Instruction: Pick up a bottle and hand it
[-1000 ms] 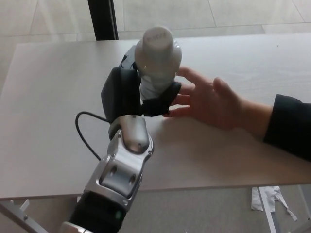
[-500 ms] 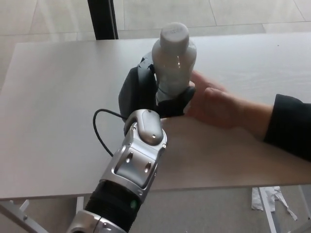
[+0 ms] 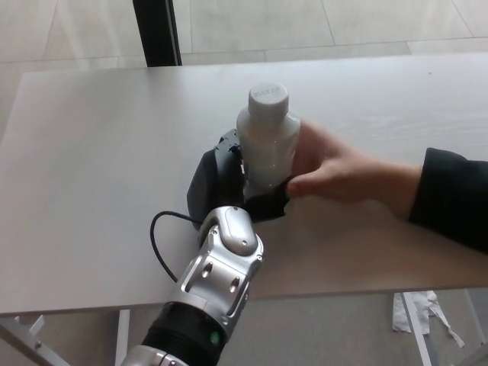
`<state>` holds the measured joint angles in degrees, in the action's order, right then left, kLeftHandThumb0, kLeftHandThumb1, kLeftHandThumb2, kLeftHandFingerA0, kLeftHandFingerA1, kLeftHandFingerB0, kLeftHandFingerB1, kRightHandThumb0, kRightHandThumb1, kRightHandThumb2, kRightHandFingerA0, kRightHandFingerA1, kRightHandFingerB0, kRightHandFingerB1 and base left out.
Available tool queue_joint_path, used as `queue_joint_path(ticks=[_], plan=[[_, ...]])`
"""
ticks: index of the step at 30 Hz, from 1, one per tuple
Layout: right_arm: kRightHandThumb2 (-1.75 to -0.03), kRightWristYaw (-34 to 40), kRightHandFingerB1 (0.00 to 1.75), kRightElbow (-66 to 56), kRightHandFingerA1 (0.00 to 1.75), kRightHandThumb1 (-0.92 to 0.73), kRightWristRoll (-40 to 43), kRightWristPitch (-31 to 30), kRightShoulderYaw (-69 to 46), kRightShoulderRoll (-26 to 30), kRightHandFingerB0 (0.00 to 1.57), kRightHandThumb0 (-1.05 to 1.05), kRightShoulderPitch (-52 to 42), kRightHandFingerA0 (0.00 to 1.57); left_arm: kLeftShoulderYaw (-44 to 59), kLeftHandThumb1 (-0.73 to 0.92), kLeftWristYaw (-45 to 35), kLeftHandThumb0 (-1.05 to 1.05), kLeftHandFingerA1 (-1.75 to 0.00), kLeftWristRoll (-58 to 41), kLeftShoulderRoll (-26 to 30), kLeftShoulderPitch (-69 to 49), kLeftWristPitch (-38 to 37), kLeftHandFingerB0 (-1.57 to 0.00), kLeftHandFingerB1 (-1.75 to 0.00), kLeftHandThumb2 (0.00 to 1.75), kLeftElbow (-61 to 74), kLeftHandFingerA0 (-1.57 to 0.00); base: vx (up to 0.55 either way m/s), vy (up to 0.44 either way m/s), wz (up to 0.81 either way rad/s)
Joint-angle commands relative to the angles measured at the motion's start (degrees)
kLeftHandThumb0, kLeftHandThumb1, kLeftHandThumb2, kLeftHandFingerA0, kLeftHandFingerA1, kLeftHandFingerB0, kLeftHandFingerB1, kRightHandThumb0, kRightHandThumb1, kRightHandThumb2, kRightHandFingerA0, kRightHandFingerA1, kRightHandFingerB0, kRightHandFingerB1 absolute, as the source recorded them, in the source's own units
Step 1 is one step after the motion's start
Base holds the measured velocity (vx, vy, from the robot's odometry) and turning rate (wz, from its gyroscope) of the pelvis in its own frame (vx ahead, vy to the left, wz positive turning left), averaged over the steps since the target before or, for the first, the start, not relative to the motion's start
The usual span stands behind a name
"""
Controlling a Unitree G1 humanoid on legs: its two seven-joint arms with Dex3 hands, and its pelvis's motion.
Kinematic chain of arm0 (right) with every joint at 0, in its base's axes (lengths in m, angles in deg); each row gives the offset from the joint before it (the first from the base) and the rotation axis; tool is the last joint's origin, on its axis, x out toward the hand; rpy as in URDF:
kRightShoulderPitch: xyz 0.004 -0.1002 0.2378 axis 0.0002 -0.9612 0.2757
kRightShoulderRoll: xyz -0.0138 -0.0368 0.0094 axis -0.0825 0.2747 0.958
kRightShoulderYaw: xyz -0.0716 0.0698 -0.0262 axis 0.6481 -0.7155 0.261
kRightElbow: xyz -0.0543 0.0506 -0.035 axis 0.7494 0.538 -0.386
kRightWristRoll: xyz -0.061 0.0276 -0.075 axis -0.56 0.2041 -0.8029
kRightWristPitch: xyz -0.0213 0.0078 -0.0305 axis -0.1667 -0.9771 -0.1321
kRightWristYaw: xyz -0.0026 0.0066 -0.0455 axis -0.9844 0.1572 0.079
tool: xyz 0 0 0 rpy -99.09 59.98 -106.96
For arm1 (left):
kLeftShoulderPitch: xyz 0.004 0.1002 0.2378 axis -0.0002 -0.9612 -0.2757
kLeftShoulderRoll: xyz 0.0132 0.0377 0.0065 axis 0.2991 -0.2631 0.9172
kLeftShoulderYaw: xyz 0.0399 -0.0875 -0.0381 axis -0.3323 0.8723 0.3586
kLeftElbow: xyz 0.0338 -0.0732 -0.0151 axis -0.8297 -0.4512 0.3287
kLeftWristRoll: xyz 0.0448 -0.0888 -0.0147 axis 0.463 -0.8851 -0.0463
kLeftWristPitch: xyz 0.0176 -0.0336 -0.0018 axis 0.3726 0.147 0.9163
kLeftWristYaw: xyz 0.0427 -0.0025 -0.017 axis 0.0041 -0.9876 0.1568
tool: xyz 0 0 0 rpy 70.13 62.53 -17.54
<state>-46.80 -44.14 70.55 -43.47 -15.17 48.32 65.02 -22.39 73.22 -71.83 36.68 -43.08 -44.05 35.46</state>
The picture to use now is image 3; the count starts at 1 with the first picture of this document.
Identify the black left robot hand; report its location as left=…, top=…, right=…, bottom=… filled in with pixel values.
left=185, top=128, right=294, bottom=232

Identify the bare person hand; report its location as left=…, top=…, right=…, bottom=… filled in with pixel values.
left=287, top=121, right=425, bottom=223

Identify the black vertical pillar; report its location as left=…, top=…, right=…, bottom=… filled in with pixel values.
left=131, top=0, right=184, bottom=69

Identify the torn white paper scrap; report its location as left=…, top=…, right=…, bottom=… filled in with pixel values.
left=391, top=291, right=466, bottom=349

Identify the white slanted table leg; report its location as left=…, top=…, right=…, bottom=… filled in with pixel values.
left=400, top=292, right=436, bottom=366

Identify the white plastic bottle with cap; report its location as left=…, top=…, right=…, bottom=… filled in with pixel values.
left=235, top=82, right=304, bottom=200

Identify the white metal table bracket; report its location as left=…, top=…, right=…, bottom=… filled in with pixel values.
left=12, top=314, right=45, bottom=337

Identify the grey diagonal table brace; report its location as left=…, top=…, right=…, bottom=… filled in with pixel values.
left=0, top=318, right=62, bottom=366

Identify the black sleeved person forearm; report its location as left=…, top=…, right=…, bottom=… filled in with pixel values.
left=408, top=147, right=488, bottom=255

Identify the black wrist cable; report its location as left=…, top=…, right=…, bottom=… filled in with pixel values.
left=149, top=210, right=200, bottom=285

